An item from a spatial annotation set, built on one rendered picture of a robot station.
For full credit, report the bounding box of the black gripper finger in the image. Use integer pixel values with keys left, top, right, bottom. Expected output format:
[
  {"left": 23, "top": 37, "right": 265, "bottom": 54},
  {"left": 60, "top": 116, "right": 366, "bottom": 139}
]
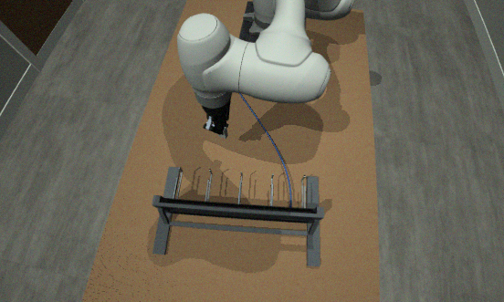
[
  {"left": 204, "top": 113, "right": 227, "bottom": 139},
  {"left": 223, "top": 106, "right": 230, "bottom": 136}
]

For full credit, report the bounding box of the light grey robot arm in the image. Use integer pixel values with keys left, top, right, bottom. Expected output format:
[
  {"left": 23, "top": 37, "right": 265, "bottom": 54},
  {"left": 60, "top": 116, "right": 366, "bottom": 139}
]
[{"left": 177, "top": 0, "right": 354, "bottom": 109}]

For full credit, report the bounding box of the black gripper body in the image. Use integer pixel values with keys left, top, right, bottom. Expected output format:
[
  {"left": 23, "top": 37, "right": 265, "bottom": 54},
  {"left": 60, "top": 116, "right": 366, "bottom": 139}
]
[{"left": 202, "top": 100, "right": 231, "bottom": 121}]

